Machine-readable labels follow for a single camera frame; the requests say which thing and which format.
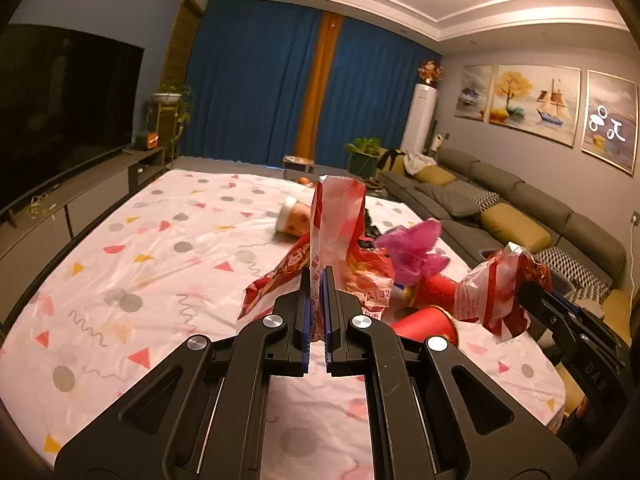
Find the narrow blue curtain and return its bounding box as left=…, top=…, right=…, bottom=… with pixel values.
left=320, top=12, right=443, bottom=161

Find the grey television cabinet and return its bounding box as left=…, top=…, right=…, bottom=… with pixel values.
left=0, top=147, right=166, bottom=321

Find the tree and sailboat painting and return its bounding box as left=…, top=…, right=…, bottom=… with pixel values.
left=487, top=65, right=582, bottom=148

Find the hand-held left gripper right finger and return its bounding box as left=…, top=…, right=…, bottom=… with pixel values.
left=322, top=266, right=578, bottom=480

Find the orange paper cup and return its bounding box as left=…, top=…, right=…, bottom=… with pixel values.
left=274, top=196, right=313, bottom=238

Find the red labelled snack packet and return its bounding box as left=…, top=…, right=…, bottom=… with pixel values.
left=345, top=242, right=397, bottom=321

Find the small landscape painting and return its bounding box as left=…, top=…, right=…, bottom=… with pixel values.
left=454, top=65, right=496, bottom=122

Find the purple abstract painting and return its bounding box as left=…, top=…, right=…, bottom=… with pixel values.
left=581, top=70, right=640, bottom=176

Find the black television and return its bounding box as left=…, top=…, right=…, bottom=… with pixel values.
left=0, top=24, right=146, bottom=211

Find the grey sofa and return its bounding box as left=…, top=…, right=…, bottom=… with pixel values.
left=375, top=147, right=628, bottom=311

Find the printed tablecloth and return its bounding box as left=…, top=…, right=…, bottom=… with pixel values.
left=0, top=169, right=568, bottom=480

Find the red cartoon snack packet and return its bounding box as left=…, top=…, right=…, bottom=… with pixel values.
left=237, top=234, right=313, bottom=320

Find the plant in green pot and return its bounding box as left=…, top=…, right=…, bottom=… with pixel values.
left=345, top=137, right=383, bottom=178

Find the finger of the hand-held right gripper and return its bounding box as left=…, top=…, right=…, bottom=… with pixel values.
left=547, top=291, right=606, bottom=328
left=517, top=282, right=581, bottom=356

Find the magenta plastic bag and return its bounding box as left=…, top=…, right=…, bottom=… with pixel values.
left=374, top=219, right=451, bottom=286

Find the trailing potted plant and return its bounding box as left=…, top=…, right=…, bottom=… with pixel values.
left=149, top=84, right=196, bottom=128

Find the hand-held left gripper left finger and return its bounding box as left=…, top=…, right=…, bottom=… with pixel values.
left=54, top=266, right=313, bottom=480

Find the white cloth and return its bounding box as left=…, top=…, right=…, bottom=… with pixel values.
left=404, top=151, right=436, bottom=177

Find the white standing air conditioner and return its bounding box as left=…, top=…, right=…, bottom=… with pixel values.
left=401, top=84, right=437, bottom=155

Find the red white plastic bag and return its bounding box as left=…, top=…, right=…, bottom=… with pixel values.
left=309, top=174, right=367, bottom=343

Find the black white patterned cushion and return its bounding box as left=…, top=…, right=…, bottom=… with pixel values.
left=537, top=246, right=611, bottom=301
left=452, top=180, right=503, bottom=213

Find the red paper cup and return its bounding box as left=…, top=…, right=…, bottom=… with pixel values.
left=402, top=272, right=471, bottom=311
left=390, top=305, right=460, bottom=348

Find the orange curtain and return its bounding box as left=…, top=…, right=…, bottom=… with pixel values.
left=295, top=10, right=346, bottom=161

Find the grey sofa cushion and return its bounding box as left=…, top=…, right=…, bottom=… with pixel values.
left=420, top=182, right=481, bottom=218

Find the red white wrapper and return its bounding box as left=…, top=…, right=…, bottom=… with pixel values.
left=452, top=242, right=553, bottom=343

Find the black plastic bag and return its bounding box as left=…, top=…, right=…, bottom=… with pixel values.
left=360, top=207, right=386, bottom=251

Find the wide blue curtain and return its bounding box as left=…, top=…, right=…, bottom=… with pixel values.
left=177, top=0, right=323, bottom=166

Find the yellow sofa cushion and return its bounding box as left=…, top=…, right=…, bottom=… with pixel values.
left=480, top=205, right=551, bottom=253
left=602, top=289, right=640, bottom=328
left=415, top=165, right=457, bottom=186

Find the plant stand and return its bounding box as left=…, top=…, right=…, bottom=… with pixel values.
left=155, top=104, right=182, bottom=168

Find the golden flower ornament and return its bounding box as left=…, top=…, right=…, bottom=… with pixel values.
left=417, top=59, right=443, bottom=86

